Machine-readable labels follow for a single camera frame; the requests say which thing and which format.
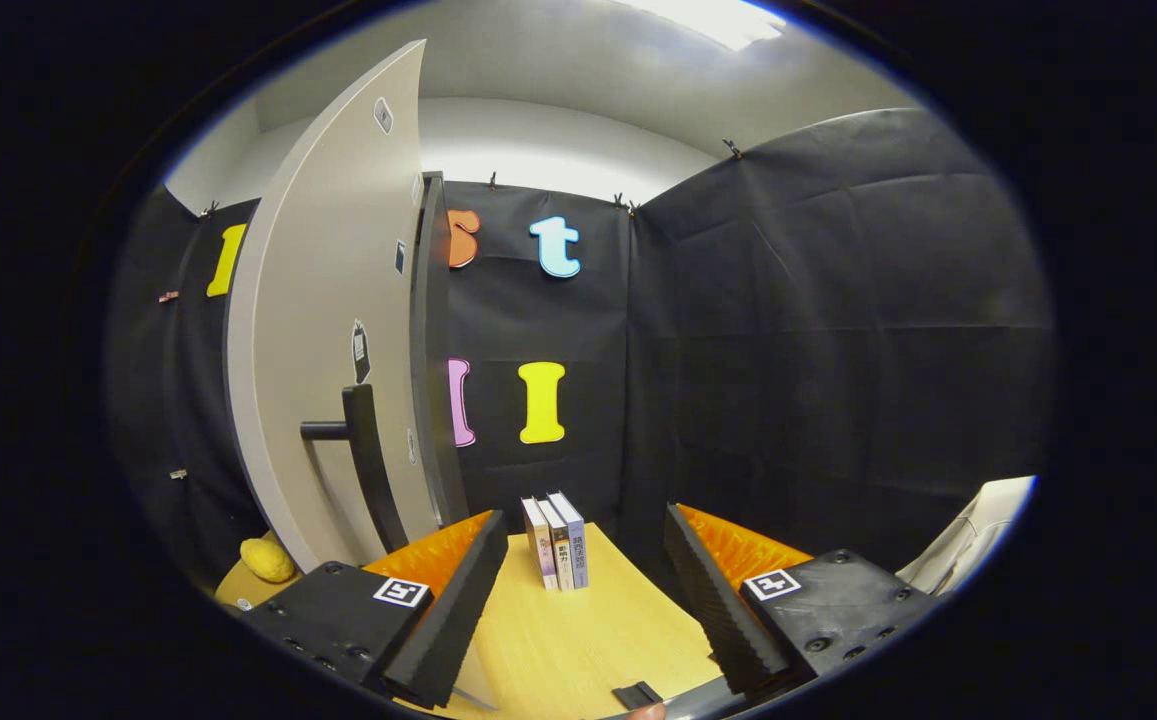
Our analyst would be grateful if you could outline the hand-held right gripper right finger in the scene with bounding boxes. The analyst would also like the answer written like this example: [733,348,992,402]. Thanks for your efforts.
[662,502,941,698]

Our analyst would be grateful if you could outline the beige cabinet door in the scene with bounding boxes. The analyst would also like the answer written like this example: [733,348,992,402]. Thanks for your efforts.
[224,39,445,575]

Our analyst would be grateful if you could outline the white cloth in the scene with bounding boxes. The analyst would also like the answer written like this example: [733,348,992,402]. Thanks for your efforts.
[896,476,1037,598]

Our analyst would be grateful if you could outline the dark grey cabinet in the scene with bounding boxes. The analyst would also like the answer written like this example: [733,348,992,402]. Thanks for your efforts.
[409,171,472,528]

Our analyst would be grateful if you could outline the white-spine book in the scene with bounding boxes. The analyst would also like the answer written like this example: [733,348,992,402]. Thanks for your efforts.
[520,496,560,592]

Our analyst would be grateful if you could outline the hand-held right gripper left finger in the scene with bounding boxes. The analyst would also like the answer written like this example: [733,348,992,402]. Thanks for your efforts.
[241,509,510,709]

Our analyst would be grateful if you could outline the black door handle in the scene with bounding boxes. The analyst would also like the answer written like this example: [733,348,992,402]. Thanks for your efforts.
[299,383,410,554]

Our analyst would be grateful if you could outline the black backdrop cloth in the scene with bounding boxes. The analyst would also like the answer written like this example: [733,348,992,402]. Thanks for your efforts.
[103,105,1055,593]

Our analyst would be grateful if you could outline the beige-spine book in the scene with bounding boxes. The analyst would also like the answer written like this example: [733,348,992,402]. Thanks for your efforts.
[536,497,576,594]

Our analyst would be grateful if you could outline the long ceiling light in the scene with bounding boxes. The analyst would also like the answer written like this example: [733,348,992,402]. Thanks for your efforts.
[618,0,788,52]

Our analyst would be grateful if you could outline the lavender-spine book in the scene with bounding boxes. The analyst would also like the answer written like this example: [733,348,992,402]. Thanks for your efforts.
[548,490,591,590]

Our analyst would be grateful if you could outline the yellow lemon-shaped toy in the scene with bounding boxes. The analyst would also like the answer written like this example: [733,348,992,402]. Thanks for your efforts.
[239,537,297,585]

